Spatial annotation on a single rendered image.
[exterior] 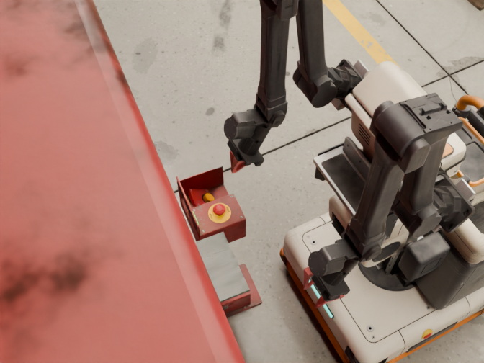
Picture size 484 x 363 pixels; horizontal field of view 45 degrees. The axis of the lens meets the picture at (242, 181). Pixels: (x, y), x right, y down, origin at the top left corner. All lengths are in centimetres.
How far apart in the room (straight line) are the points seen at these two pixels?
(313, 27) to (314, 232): 120
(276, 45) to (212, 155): 165
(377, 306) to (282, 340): 45
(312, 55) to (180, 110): 177
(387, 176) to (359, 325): 125
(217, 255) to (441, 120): 74
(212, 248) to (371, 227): 48
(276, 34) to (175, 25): 230
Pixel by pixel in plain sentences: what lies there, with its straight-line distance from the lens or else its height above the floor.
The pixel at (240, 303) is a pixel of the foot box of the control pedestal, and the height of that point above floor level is 6.
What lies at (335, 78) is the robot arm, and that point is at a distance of 155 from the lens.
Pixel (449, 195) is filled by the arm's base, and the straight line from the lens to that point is 143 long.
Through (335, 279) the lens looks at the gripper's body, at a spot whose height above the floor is 111.
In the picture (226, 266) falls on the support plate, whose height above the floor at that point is 100.
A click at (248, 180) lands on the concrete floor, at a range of 285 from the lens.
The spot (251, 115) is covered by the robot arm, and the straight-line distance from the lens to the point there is 152.
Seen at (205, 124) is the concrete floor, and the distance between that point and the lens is 307.
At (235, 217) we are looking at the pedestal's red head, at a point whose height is 78.
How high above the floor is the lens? 238
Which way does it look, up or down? 57 degrees down
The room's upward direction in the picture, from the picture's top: 1 degrees counter-clockwise
